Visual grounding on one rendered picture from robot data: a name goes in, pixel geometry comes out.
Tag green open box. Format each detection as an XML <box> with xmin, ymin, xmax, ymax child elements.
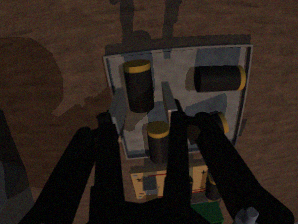
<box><xmin>191</xmin><ymin>201</ymin><xmax>224</xmax><ymax>224</ymax></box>

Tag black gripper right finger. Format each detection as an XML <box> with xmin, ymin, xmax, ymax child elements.
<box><xmin>160</xmin><ymin>81</ymin><xmax>294</xmax><ymax>224</ymax></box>

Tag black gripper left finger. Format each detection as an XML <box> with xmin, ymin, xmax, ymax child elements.
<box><xmin>18</xmin><ymin>87</ymin><xmax>127</xmax><ymax>224</ymax></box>

